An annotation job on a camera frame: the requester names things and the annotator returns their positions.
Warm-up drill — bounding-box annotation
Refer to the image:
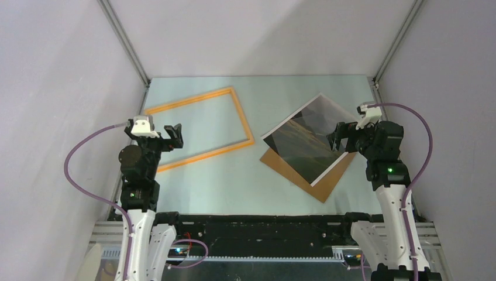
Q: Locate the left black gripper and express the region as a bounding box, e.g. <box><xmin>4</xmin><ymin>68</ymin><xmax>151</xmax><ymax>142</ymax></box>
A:
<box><xmin>125</xmin><ymin>124</ymin><xmax>182</xmax><ymax>179</ymax></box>

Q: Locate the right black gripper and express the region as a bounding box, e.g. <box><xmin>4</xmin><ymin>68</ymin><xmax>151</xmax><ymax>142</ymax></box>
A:
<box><xmin>326</xmin><ymin>118</ymin><xmax>379</xmax><ymax>160</ymax></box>

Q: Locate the landscape photo print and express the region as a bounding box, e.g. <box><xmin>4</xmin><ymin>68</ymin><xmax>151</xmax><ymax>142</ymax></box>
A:
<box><xmin>262</xmin><ymin>93</ymin><xmax>356</xmax><ymax>186</ymax></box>

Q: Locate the orange wooden picture frame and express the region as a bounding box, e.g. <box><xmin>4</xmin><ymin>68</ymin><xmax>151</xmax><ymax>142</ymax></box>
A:
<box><xmin>144</xmin><ymin>87</ymin><xmax>254</xmax><ymax>172</ymax></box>

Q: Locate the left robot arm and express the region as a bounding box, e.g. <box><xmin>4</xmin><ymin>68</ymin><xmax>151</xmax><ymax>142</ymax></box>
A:
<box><xmin>115</xmin><ymin>124</ymin><xmax>184</xmax><ymax>280</ymax></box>

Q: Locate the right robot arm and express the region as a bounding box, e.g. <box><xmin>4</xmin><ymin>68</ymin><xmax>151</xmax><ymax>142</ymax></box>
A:
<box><xmin>328</xmin><ymin>121</ymin><xmax>442</xmax><ymax>280</ymax></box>

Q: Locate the brown backing board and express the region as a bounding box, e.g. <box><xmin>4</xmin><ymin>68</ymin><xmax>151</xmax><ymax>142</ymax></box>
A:
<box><xmin>260</xmin><ymin>148</ymin><xmax>356</xmax><ymax>203</ymax></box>

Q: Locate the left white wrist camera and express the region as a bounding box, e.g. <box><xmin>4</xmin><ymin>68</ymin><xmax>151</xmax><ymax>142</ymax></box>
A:
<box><xmin>130</xmin><ymin>115</ymin><xmax>160</xmax><ymax>138</ymax></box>

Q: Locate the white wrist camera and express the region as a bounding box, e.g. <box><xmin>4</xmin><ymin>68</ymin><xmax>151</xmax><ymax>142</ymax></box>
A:
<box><xmin>130</xmin><ymin>115</ymin><xmax>160</xmax><ymax>138</ymax></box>
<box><xmin>355</xmin><ymin>102</ymin><xmax>382</xmax><ymax>131</ymax></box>

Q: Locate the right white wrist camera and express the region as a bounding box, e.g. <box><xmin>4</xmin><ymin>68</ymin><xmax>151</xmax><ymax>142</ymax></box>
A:
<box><xmin>355</xmin><ymin>102</ymin><xmax>382</xmax><ymax>131</ymax></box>

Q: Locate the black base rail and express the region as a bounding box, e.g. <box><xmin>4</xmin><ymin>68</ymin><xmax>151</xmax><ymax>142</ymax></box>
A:
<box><xmin>108</xmin><ymin>211</ymin><xmax>421</xmax><ymax>259</ymax></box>

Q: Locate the left aluminium corner post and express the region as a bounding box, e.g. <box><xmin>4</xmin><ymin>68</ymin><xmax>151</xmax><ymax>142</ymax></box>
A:
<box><xmin>97</xmin><ymin>0</ymin><xmax>150</xmax><ymax>87</ymax></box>

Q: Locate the aluminium corner post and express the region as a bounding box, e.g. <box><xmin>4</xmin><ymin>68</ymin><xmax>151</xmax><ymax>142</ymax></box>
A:
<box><xmin>373</xmin><ymin>0</ymin><xmax>426</xmax><ymax>84</ymax></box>
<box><xmin>97</xmin><ymin>0</ymin><xmax>150</xmax><ymax>87</ymax></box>

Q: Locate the aluminium frame front rail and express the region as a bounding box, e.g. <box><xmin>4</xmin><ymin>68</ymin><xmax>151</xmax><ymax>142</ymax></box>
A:
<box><xmin>87</xmin><ymin>215</ymin><xmax>453</xmax><ymax>280</ymax></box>

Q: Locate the right aluminium corner post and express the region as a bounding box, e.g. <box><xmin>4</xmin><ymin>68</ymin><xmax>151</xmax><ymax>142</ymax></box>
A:
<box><xmin>373</xmin><ymin>0</ymin><xmax>426</xmax><ymax>84</ymax></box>

